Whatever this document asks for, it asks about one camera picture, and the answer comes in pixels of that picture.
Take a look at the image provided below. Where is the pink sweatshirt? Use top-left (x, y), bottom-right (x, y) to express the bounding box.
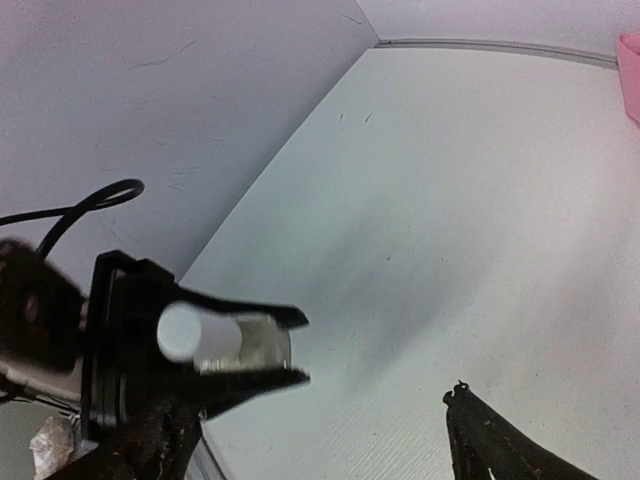
top-left (616, 33), bottom-right (640, 123)

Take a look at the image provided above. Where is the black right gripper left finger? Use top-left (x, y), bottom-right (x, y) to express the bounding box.
top-left (51, 393), bottom-right (202, 480)

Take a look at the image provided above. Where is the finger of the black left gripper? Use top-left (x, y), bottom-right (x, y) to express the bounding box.
top-left (169, 273), bottom-right (309, 330)
top-left (149, 367), bottom-right (310, 424)

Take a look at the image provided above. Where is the clear nail polish bottle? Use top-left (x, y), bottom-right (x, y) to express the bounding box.
top-left (194, 313), bottom-right (291, 373)

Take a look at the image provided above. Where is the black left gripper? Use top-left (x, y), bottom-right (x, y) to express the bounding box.
top-left (0, 239), bottom-right (176, 441)

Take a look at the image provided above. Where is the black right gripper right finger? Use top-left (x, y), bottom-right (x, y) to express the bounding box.
top-left (443, 381), bottom-right (592, 480)

